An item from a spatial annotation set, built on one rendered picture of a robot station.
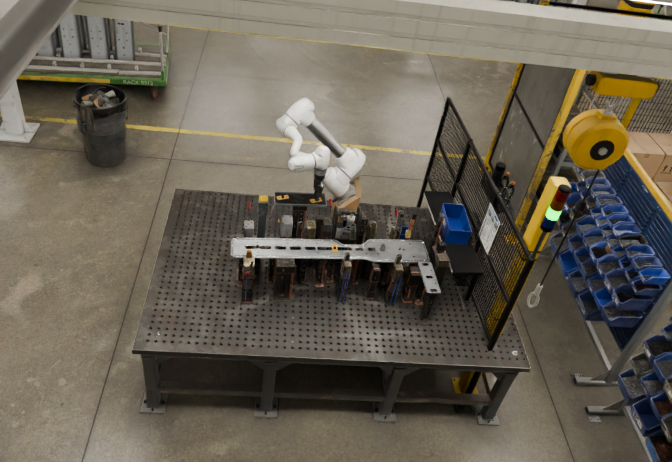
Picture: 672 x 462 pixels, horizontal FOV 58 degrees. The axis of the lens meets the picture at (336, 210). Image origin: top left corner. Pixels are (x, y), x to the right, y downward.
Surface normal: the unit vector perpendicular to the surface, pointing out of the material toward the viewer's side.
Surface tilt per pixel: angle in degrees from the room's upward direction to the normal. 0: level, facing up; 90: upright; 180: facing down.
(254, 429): 0
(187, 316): 0
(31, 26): 0
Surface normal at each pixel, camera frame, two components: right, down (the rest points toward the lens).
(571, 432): 0.13, -0.76
